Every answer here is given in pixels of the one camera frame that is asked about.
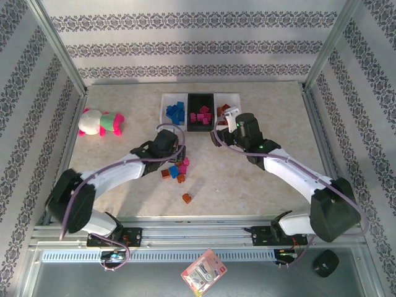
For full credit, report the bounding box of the white plastic bin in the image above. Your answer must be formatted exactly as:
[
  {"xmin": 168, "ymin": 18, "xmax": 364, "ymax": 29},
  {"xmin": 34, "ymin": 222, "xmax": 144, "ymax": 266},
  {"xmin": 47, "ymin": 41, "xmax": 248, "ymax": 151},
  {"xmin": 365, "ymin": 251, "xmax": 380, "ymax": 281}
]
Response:
[
  {"xmin": 160, "ymin": 92, "xmax": 189, "ymax": 132},
  {"xmin": 213, "ymin": 92, "xmax": 242, "ymax": 132}
]

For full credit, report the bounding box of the black plastic bin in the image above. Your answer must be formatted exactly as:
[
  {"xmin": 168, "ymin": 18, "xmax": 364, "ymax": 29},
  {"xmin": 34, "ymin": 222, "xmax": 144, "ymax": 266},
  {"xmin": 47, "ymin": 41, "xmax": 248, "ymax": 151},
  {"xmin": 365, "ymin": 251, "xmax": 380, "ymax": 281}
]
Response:
[{"xmin": 186, "ymin": 92, "xmax": 217, "ymax": 133}]

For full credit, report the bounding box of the white pink green plush toy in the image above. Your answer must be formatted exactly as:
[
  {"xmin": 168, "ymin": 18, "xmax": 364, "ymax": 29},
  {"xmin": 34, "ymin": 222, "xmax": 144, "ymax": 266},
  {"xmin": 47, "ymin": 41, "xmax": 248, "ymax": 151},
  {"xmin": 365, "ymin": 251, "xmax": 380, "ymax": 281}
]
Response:
[{"xmin": 77, "ymin": 107, "xmax": 126, "ymax": 138}]

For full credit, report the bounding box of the pink blister pack card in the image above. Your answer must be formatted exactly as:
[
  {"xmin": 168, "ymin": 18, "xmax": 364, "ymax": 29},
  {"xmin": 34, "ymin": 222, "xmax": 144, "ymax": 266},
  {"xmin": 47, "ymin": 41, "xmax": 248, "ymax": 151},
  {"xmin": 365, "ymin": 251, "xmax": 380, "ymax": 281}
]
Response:
[{"xmin": 180, "ymin": 248, "xmax": 228, "ymax": 295}]

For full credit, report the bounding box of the small connector circuit board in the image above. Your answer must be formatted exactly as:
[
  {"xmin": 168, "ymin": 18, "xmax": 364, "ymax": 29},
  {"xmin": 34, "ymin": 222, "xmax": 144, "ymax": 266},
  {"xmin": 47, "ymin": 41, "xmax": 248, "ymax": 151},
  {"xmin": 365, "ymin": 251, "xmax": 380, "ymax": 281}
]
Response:
[
  {"xmin": 273, "ymin": 249, "xmax": 299, "ymax": 259},
  {"xmin": 99, "ymin": 250, "xmax": 126, "ymax": 261}
]

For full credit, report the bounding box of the black rounded square device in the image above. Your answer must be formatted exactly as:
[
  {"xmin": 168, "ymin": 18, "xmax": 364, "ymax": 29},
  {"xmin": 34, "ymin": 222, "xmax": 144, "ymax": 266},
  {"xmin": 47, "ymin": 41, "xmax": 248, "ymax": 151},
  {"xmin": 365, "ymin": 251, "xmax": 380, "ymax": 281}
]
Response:
[{"xmin": 312, "ymin": 249, "xmax": 340, "ymax": 278}]

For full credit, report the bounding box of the aluminium side rail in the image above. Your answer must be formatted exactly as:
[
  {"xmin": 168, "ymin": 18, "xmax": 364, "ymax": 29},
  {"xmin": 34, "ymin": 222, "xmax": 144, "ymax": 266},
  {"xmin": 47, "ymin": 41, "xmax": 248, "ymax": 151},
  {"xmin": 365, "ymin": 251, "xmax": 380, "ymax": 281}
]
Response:
[
  {"xmin": 301, "ymin": 86, "xmax": 353, "ymax": 223},
  {"xmin": 41, "ymin": 88, "xmax": 90, "ymax": 226}
]

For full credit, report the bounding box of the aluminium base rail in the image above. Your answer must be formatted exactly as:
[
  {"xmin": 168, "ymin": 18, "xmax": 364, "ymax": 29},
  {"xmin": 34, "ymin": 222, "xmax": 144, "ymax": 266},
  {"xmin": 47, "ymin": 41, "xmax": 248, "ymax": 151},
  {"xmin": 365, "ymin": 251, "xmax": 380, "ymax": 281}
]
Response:
[{"xmin": 29, "ymin": 216, "xmax": 368, "ymax": 250}]

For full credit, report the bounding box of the slotted grey cable duct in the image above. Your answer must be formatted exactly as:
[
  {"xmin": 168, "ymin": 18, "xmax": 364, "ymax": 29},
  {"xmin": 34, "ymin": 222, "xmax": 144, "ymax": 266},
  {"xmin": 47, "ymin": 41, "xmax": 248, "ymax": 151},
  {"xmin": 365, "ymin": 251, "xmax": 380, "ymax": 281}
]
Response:
[{"xmin": 41, "ymin": 249, "xmax": 276, "ymax": 263}]

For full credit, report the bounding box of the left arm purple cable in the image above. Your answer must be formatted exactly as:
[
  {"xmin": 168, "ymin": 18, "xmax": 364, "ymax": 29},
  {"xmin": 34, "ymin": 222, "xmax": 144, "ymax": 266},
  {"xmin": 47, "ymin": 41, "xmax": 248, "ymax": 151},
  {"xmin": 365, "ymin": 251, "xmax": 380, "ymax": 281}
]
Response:
[{"xmin": 58, "ymin": 123, "xmax": 187, "ymax": 272}]

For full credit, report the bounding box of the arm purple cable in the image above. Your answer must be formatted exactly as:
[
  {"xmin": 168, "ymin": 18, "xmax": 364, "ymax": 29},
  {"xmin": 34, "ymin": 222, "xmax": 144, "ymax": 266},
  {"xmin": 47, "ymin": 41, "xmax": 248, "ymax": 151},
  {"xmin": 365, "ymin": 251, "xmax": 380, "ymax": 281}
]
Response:
[
  {"xmin": 58, "ymin": 123, "xmax": 187, "ymax": 272},
  {"xmin": 213, "ymin": 114, "xmax": 369, "ymax": 269}
]

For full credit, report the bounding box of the aluminium frame post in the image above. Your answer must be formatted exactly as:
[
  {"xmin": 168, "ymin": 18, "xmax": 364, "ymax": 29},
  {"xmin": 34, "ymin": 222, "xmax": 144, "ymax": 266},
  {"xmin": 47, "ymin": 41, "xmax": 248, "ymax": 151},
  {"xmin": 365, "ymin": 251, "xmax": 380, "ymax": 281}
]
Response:
[
  {"xmin": 301, "ymin": 0, "xmax": 363, "ymax": 92},
  {"xmin": 24, "ymin": 0, "xmax": 89, "ymax": 97}
]

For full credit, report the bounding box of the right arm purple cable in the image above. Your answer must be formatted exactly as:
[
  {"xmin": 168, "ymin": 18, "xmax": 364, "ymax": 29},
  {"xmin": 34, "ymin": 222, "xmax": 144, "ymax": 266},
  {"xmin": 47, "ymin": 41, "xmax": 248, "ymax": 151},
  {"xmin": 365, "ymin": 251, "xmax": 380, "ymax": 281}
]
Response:
[{"xmin": 213, "ymin": 114, "xmax": 369, "ymax": 269}]

